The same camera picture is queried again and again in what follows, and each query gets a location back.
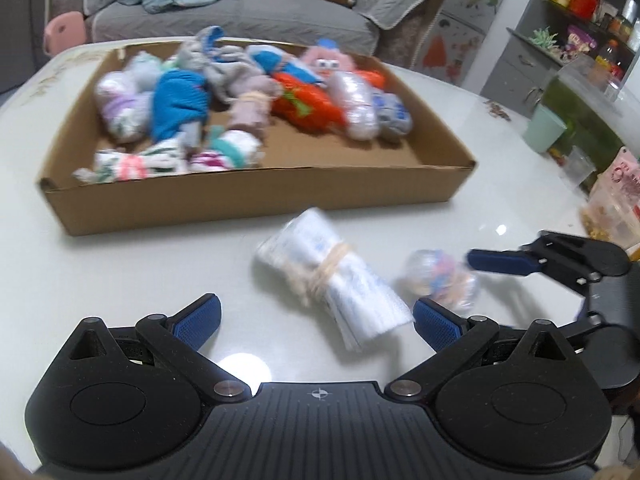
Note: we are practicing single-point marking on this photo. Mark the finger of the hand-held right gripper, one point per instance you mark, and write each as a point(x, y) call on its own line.
point(585, 322)
point(500, 262)

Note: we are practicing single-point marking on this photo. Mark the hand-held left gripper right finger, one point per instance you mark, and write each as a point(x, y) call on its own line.
point(437, 327)

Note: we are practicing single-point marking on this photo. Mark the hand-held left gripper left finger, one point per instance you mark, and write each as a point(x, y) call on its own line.
point(197, 321)

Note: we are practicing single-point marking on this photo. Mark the small clear pastel bundle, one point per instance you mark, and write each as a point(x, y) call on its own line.
point(440, 280)

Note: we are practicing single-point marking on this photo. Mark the white plastic bag roll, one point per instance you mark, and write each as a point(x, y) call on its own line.
point(335, 285)

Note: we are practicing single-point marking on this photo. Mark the shallow cardboard box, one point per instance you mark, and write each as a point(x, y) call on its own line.
point(250, 200)

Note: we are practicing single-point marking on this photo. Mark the white teal pink sock bundle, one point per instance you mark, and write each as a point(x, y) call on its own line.
point(232, 150)

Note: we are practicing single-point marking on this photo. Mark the grey plastic-wrapped bundle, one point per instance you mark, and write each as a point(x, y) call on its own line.
point(395, 115)

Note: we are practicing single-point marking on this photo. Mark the beige sock bundle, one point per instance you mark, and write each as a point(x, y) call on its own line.
point(250, 110)

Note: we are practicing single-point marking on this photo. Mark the orange sock bundle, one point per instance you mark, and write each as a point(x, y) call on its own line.
point(305, 102)

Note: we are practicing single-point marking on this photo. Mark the grey sock bundle blue trim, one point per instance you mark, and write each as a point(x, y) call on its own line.
point(220, 67)

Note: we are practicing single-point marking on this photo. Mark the clear glass cup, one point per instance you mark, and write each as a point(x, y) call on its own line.
point(580, 165)

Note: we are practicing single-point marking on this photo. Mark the green plastic cup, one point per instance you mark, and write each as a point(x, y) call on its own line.
point(545, 127)

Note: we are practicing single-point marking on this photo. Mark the pink snack packet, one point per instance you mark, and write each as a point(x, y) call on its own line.
point(622, 180)

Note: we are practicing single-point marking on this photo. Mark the crumpled wrapper scrap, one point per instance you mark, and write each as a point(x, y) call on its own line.
point(497, 110)

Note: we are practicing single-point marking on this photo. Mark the glass fish tank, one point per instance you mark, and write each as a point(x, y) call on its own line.
point(582, 105)

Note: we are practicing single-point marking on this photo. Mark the grey cabinet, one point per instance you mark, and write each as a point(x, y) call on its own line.
point(515, 70)

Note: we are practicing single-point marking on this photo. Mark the green plant toy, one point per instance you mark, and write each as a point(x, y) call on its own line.
point(544, 37)

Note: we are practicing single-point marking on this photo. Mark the colourful packet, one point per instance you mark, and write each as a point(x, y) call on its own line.
point(580, 40)

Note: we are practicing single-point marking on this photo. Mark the refrigerator with flower stickers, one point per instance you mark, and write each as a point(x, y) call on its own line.
point(465, 20)

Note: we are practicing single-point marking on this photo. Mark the red container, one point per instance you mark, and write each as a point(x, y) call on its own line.
point(584, 1)

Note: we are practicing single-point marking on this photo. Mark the grey quilted sofa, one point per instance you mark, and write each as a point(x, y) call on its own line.
point(280, 22)

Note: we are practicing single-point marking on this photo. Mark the pink child chair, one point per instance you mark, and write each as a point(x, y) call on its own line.
point(62, 32)

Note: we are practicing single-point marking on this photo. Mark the grey door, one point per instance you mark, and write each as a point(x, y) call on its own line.
point(20, 20)

